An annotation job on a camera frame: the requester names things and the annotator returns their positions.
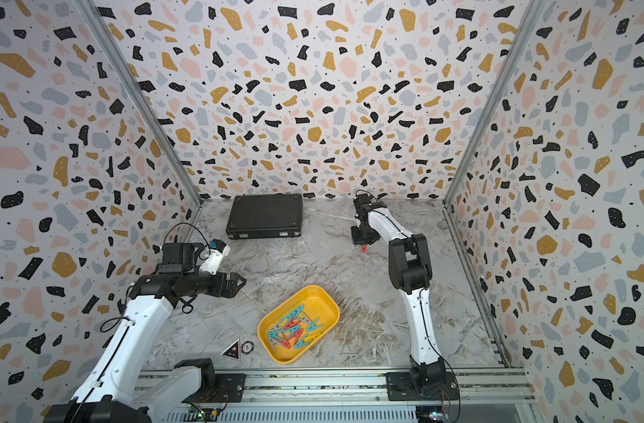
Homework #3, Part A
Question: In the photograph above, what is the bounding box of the yellow plastic storage tray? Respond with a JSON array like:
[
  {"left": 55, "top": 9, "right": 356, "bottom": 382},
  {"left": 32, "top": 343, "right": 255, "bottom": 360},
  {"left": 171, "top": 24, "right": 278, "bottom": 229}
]
[{"left": 257, "top": 285, "right": 341, "bottom": 365}]

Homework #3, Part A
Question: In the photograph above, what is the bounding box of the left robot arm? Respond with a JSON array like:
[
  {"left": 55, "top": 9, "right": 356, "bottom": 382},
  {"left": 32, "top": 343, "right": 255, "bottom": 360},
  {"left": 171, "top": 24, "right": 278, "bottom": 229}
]
[{"left": 44, "top": 240, "right": 246, "bottom": 422}]

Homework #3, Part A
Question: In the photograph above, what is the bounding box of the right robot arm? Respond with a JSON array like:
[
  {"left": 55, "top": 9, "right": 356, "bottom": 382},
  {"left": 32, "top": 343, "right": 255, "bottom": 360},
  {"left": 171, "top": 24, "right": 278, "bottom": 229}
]
[{"left": 351, "top": 190, "right": 447, "bottom": 398}]

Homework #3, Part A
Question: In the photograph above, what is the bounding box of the black triangle marker sticker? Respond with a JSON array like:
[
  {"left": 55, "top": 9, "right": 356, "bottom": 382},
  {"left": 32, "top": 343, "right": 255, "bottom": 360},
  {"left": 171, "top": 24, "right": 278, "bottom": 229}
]
[{"left": 221, "top": 339, "right": 242, "bottom": 361}]

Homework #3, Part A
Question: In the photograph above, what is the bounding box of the black hard case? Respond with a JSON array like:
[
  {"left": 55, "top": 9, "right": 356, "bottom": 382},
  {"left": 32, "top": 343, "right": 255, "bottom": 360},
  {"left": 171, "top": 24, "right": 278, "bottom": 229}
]
[{"left": 226, "top": 194, "right": 303, "bottom": 240}]

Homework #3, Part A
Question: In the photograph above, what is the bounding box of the red clothespin in tray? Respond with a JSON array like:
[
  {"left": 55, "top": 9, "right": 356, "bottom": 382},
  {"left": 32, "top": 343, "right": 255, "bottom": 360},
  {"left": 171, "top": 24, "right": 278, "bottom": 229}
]
[{"left": 278, "top": 317, "right": 301, "bottom": 331}]

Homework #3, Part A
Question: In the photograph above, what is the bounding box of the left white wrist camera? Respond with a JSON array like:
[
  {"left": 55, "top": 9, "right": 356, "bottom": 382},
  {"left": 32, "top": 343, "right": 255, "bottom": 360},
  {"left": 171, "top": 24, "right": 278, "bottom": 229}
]
[{"left": 200, "top": 240, "right": 230, "bottom": 275}]

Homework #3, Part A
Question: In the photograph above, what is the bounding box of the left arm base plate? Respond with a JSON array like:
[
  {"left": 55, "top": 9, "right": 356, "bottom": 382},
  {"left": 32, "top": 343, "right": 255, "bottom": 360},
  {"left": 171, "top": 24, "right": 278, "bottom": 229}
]
[{"left": 185, "top": 373, "right": 247, "bottom": 404}]

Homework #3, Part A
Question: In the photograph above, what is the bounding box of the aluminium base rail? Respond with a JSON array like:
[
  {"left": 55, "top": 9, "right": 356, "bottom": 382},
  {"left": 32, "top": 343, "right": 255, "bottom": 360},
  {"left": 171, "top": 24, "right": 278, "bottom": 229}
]
[{"left": 165, "top": 367, "right": 542, "bottom": 422}]

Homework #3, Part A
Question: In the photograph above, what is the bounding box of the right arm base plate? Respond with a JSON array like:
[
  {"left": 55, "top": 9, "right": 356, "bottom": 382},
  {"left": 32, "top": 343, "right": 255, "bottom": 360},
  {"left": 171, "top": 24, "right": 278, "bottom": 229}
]
[{"left": 385, "top": 372, "right": 459, "bottom": 401}]

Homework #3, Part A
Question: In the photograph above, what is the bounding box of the right frame aluminium post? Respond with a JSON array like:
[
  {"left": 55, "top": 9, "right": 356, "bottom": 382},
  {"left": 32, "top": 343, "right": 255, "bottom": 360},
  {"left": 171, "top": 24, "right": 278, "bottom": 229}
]
[{"left": 443, "top": 0, "right": 545, "bottom": 207}]

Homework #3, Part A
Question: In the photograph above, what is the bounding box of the frame aluminium post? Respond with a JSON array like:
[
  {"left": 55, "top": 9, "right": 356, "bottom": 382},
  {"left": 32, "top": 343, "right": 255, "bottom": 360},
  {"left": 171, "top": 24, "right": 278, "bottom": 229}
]
[
  {"left": 74, "top": 0, "right": 202, "bottom": 206},
  {"left": 443, "top": 0, "right": 545, "bottom": 207}
]

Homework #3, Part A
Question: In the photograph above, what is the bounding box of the left frame aluminium post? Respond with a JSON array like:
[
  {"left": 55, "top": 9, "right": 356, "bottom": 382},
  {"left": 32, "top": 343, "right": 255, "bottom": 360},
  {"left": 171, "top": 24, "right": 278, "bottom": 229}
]
[{"left": 74, "top": 0, "right": 202, "bottom": 206}]

